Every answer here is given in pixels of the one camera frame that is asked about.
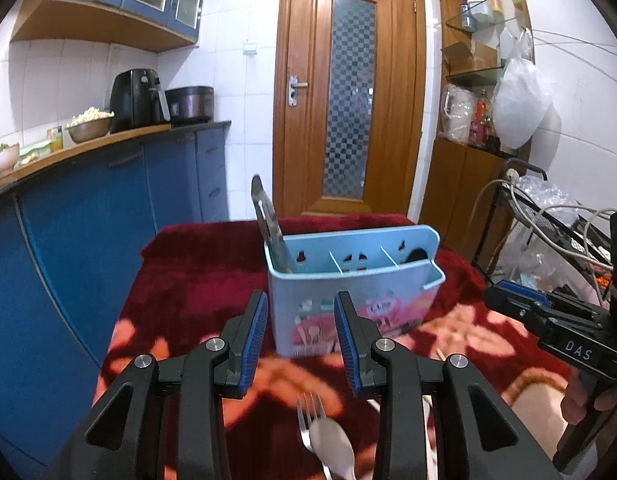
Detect black air fryer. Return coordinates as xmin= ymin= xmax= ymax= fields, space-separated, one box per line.
xmin=110 ymin=68 xmax=171 ymax=133

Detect person's right hand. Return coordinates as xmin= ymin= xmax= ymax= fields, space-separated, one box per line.
xmin=560 ymin=368 xmax=617 ymax=425

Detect dark rice cooker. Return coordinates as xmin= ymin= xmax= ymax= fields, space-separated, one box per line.
xmin=165 ymin=86 xmax=214 ymax=125

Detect blue wall cabinet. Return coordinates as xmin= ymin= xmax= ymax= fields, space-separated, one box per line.
xmin=11 ymin=0 xmax=203 ymax=53

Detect beige plastic spoon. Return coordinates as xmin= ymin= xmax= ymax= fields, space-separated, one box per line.
xmin=310 ymin=417 xmax=356 ymax=480

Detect black plastic spoon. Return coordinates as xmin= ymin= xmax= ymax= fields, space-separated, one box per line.
xmin=403 ymin=248 xmax=429 ymax=264

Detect wooden corner shelf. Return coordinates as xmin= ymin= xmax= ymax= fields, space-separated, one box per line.
xmin=419 ymin=0 xmax=531 ymax=271

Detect floral ceramic bowl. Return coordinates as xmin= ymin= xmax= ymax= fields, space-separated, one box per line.
xmin=0 ymin=143 xmax=20 ymax=177

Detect red floral blanket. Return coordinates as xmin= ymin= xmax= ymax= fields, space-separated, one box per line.
xmin=97 ymin=221 xmax=570 ymax=479

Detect black wire rack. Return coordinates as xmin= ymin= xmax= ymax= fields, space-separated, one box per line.
xmin=471 ymin=158 xmax=614 ymax=308

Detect wooden door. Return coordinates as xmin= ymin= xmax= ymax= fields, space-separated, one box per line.
xmin=273 ymin=0 xmax=426 ymax=217

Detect blue base cabinets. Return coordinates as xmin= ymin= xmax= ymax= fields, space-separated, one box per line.
xmin=0 ymin=122 xmax=228 ymax=479

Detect stainless steel fork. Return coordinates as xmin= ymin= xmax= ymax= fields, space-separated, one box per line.
xmin=296 ymin=392 xmax=326 ymax=455

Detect light blue utensil box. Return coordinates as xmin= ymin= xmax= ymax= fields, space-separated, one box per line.
xmin=264 ymin=226 xmax=445 ymax=359

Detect grey power cable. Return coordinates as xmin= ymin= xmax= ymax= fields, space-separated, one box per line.
xmin=463 ymin=167 xmax=617 ymax=271

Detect metal bowl of food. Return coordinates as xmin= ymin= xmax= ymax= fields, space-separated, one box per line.
xmin=64 ymin=107 xmax=114 ymax=144

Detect stainless steel peeler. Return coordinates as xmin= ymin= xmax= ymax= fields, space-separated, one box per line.
xmin=251 ymin=174 xmax=292 ymax=273

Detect white plastic bag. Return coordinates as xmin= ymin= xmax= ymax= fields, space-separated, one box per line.
xmin=493 ymin=27 xmax=553 ymax=150

